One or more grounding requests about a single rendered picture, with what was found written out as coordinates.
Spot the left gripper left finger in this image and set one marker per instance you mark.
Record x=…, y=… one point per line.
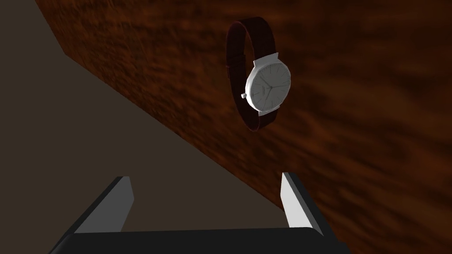
x=107, y=210

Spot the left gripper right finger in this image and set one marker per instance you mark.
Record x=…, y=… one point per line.
x=298, y=208

